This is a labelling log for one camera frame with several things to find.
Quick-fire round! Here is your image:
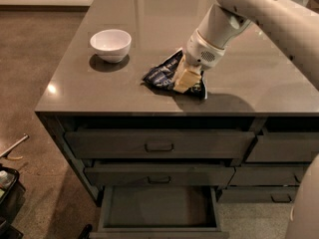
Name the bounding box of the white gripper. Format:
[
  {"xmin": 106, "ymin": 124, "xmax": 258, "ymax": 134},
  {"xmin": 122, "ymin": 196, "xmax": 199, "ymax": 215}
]
[{"xmin": 171, "ymin": 29, "xmax": 226, "ymax": 93}]

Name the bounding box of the blue chip bag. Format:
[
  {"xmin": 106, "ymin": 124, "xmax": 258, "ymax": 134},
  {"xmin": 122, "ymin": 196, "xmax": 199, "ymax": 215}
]
[{"xmin": 143, "ymin": 49, "xmax": 207, "ymax": 100}]

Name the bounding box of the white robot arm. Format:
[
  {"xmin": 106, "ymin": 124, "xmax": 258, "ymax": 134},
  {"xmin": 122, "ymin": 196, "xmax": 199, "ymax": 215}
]
[{"xmin": 173, "ymin": 0, "xmax": 319, "ymax": 93}]

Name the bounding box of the grey top right drawer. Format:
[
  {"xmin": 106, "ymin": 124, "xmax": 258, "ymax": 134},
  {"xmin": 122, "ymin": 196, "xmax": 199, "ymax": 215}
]
[{"xmin": 246, "ymin": 129, "xmax": 319, "ymax": 162}]

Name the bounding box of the grey top left drawer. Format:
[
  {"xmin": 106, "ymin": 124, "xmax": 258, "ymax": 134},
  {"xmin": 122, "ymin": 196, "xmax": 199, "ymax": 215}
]
[{"xmin": 64, "ymin": 129, "xmax": 255, "ymax": 158}]

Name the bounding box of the grey bottom right drawer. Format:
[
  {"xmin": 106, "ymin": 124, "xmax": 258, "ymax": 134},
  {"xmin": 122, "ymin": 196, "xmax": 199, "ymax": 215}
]
[{"xmin": 218, "ymin": 187, "xmax": 297, "ymax": 203}]

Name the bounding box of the grey middle left drawer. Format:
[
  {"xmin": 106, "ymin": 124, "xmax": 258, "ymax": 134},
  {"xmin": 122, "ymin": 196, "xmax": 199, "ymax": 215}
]
[{"xmin": 84, "ymin": 162, "xmax": 235, "ymax": 186}]

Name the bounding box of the grey open bottom drawer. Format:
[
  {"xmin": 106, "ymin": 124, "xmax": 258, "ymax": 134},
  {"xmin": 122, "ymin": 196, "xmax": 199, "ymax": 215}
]
[{"xmin": 90, "ymin": 186, "xmax": 229, "ymax": 239}]

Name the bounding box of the white ceramic bowl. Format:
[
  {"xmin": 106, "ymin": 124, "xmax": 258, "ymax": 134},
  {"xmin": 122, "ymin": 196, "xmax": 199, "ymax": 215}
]
[{"xmin": 90, "ymin": 29, "xmax": 132, "ymax": 63}]

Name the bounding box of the grey metal rod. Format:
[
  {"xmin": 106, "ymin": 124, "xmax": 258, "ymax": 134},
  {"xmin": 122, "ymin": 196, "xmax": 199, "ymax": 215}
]
[{"xmin": 0, "ymin": 134, "xmax": 29, "ymax": 161}]

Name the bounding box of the black cart with items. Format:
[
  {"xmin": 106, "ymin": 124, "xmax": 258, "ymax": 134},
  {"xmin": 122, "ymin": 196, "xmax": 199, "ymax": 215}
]
[{"xmin": 0, "ymin": 166, "xmax": 25, "ymax": 239}]

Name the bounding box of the grey cabinet frame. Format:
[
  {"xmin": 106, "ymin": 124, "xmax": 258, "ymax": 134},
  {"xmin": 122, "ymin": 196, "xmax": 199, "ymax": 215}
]
[{"xmin": 39, "ymin": 114, "xmax": 319, "ymax": 201}]

